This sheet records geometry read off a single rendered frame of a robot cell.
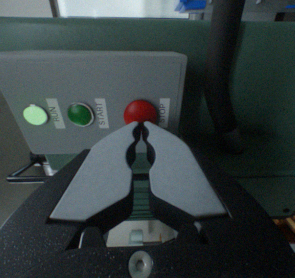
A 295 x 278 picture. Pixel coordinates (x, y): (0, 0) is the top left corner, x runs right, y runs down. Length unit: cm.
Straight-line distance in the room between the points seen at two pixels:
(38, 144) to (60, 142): 2
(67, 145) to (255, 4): 114
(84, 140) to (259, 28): 22
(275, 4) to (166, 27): 105
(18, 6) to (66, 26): 181
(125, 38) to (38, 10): 175
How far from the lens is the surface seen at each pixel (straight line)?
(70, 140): 17
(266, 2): 120
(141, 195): 40
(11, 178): 30
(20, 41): 23
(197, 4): 106
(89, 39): 20
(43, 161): 44
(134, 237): 266
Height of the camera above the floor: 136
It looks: 2 degrees down
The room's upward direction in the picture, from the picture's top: 91 degrees counter-clockwise
